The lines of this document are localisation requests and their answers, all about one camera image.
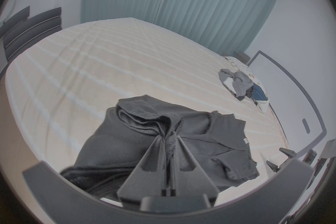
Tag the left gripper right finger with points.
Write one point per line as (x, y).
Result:
(194, 173)

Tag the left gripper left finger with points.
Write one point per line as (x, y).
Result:
(147, 173)

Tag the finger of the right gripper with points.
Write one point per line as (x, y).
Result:
(287, 152)
(273, 166)

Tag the black T-shirt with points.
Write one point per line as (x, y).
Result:
(210, 144)

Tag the pile of clothes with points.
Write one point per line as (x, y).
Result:
(241, 83)

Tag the bed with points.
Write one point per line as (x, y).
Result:
(78, 60)

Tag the white printed pillow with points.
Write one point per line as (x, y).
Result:
(245, 66)

